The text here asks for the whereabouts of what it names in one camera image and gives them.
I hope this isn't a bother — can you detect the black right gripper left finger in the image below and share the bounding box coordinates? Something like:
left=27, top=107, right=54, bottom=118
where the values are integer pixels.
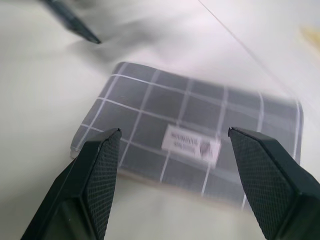
left=20, top=127, right=123, bottom=240

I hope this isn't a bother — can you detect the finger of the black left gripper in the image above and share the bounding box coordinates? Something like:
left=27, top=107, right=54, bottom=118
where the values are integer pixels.
left=41, top=0, right=102, bottom=45

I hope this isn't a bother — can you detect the grey grid fabric pouch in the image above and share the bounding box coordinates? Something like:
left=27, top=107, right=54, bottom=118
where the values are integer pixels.
left=69, top=61, right=305, bottom=210

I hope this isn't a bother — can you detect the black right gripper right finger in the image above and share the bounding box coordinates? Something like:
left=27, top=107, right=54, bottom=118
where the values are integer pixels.
left=227, top=126, right=320, bottom=240

